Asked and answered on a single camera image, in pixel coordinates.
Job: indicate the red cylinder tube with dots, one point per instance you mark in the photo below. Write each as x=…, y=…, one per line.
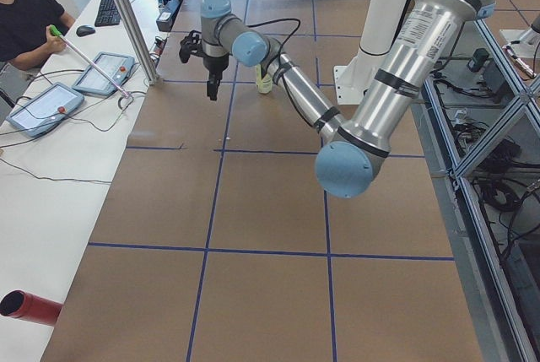
x=30, y=307

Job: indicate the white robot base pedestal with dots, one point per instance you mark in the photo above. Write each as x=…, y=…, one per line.
x=381, y=27

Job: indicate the person's hand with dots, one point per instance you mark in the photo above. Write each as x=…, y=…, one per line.
x=54, y=44

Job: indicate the black computer mouse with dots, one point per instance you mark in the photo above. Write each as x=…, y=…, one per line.
x=85, y=30

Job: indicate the green handled reacher stick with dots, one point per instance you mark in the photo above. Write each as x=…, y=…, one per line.
x=54, y=31

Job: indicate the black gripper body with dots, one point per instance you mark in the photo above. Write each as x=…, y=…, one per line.
x=214, y=66

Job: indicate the far teach pendant tablet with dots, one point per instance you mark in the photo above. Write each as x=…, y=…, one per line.
x=117, y=67

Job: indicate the near teach pendant tablet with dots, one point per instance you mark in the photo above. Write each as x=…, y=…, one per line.
x=46, y=111

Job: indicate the black keyboard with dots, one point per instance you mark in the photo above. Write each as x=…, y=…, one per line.
x=107, y=15

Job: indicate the white tennis ball can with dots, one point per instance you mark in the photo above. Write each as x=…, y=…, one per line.
x=264, y=82

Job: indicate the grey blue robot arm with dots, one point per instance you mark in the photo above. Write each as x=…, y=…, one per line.
x=401, y=43

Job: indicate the aluminium side frame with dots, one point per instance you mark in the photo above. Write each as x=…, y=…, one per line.
x=484, y=133

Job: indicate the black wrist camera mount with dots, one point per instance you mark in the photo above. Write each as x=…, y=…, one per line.
x=191, y=45

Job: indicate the person in black shirt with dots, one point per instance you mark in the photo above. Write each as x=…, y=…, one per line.
x=24, y=24

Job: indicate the black box device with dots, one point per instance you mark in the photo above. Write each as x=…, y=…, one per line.
x=478, y=59

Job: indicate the teach pendant tablet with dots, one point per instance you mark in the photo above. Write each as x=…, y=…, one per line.
x=117, y=67
x=46, y=111

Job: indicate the grey aluminium frame post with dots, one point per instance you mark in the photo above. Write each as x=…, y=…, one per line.
x=135, y=35

